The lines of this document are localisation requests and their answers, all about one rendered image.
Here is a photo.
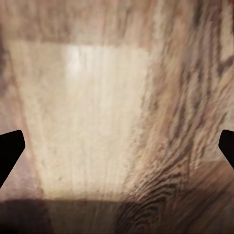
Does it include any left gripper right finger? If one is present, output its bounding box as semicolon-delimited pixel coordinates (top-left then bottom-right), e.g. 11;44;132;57
218;130;234;169

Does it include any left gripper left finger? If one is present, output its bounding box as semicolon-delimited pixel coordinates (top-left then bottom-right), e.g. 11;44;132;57
0;130;25;188

